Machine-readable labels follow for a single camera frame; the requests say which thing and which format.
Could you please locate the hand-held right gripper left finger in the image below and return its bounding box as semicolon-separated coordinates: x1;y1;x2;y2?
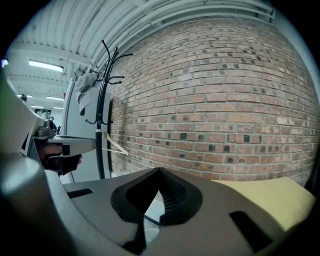
62;167;159;248

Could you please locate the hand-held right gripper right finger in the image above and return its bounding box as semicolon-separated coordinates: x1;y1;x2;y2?
147;167;289;256

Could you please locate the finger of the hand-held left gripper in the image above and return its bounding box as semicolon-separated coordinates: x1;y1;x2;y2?
47;136;97;156

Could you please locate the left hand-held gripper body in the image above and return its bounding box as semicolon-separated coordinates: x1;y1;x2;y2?
20;119;57;157

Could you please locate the white round waste bin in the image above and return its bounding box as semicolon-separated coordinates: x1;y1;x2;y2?
144;226;161;245

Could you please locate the person's left hand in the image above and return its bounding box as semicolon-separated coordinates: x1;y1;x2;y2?
39;144;63;164

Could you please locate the grey cabinet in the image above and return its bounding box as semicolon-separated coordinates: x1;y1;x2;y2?
61;77;113;183

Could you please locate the black coat rack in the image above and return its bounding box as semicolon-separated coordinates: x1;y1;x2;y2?
84;39;134;180

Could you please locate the wooden clothes hanger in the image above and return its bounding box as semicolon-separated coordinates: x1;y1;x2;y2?
101;131;130;156

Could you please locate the grey cap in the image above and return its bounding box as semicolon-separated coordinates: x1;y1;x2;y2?
74;71;99;116

